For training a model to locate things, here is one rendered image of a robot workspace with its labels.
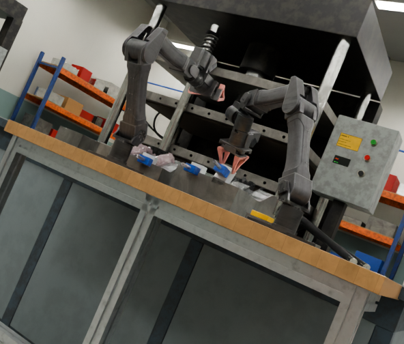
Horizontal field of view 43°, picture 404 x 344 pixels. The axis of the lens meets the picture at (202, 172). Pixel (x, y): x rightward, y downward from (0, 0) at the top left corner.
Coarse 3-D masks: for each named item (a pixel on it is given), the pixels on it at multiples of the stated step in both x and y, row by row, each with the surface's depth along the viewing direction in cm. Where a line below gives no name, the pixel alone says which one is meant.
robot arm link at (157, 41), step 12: (144, 24) 160; (132, 36) 157; (156, 36) 154; (144, 48) 152; (156, 48) 156; (168, 48) 164; (144, 60) 154; (168, 60) 168; (180, 60) 171; (192, 60) 176; (180, 72) 176
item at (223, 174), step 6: (216, 162) 170; (216, 168) 174; (222, 168) 173; (228, 168) 177; (216, 174) 178; (222, 174) 173; (228, 174) 176; (234, 174) 179; (222, 180) 176; (228, 180) 177
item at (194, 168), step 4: (184, 164) 175; (188, 164) 180; (192, 164) 184; (196, 164) 183; (200, 164) 182; (184, 168) 180; (188, 168) 178; (192, 168) 179; (196, 168) 179; (200, 168) 182; (204, 168) 183; (188, 172) 182; (192, 172) 178; (196, 172) 180; (200, 172) 182; (204, 172) 184
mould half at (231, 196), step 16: (176, 176) 185; (192, 176) 182; (208, 176) 179; (192, 192) 180; (208, 192) 177; (224, 192) 175; (240, 192) 175; (256, 192) 199; (224, 208) 173; (240, 208) 179; (256, 208) 190; (272, 208) 204
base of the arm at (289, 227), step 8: (280, 208) 135; (288, 208) 133; (296, 208) 134; (248, 216) 137; (280, 216) 134; (288, 216) 133; (296, 216) 133; (264, 224) 134; (272, 224) 135; (280, 224) 133; (288, 224) 132; (296, 224) 133; (280, 232) 132; (288, 232) 132; (304, 240) 129
